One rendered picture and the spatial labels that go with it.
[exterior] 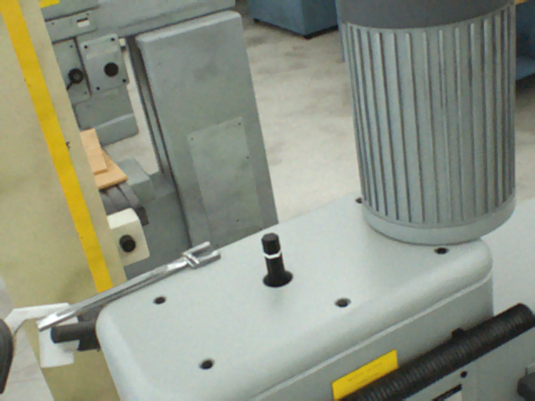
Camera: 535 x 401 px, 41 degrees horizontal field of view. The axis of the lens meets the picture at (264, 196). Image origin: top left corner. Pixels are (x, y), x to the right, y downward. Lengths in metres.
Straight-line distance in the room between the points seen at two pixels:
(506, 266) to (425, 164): 0.29
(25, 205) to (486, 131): 1.99
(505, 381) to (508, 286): 0.13
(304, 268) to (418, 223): 0.15
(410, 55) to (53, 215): 2.01
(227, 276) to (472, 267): 0.30
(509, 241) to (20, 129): 1.78
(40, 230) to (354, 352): 1.96
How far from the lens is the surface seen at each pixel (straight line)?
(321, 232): 0.96
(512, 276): 1.08
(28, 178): 2.58
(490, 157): 0.88
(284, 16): 8.58
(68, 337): 1.43
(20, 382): 4.06
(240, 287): 0.88
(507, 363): 1.06
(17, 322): 1.47
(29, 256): 2.70
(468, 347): 0.89
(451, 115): 0.83
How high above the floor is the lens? 2.40
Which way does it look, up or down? 28 degrees down
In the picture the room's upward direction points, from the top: 11 degrees counter-clockwise
